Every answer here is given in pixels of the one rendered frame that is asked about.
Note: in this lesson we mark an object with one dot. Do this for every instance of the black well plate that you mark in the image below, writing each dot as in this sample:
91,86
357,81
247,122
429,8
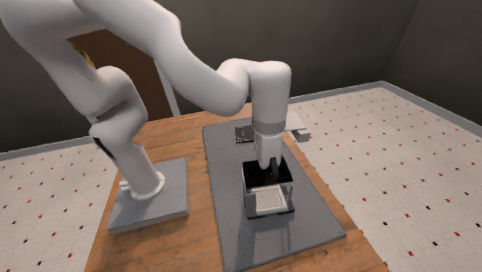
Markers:
255,176

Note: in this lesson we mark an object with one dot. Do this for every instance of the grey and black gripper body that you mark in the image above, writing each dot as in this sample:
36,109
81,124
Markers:
267,146

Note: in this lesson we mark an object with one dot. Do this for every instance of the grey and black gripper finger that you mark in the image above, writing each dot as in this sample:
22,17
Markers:
272,176

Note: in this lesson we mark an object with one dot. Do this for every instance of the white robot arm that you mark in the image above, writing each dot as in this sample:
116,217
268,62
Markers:
42,27

